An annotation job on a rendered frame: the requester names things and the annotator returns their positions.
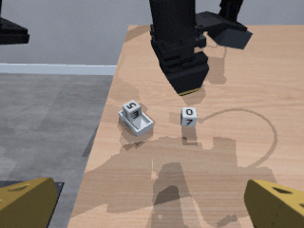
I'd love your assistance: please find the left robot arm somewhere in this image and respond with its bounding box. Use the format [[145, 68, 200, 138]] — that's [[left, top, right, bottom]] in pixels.
[[0, 0, 253, 49]]

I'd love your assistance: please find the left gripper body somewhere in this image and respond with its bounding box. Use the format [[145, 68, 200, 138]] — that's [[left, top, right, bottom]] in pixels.
[[149, 0, 209, 94]]

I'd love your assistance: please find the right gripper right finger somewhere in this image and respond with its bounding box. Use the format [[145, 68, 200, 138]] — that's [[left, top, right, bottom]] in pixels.
[[244, 180, 304, 228]]

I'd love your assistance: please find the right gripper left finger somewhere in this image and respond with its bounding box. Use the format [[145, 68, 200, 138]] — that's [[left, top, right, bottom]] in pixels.
[[0, 178, 57, 228]]

